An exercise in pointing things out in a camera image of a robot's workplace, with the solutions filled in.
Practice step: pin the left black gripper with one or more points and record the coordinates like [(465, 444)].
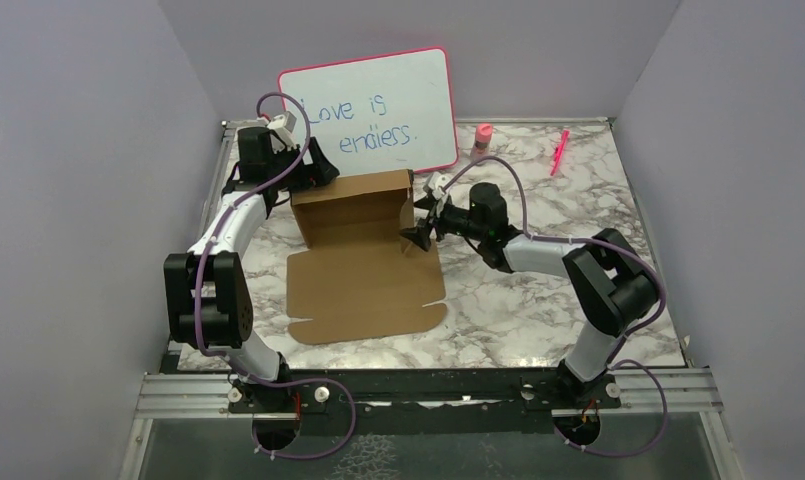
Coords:
[(317, 173)]

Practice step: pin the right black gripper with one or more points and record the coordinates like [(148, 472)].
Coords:
[(420, 235)]

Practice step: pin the brown cardboard box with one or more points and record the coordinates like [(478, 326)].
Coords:
[(358, 278)]

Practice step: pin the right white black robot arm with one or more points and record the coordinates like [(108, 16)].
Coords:
[(613, 285)]

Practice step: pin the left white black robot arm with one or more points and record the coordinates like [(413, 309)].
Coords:
[(209, 305)]

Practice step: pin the pink-framed whiteboard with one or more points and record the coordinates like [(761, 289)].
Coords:
[(379, 113)]

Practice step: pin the pink-capped spray bottle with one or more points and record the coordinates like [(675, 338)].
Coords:
[(481, 141)]

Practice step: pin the pink marker pen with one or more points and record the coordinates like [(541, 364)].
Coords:
[(559, 152)]

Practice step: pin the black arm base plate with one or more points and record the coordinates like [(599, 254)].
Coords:
[(416, 401)]

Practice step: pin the aluminium table frame rail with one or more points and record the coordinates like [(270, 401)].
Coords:
[(172, 395)]

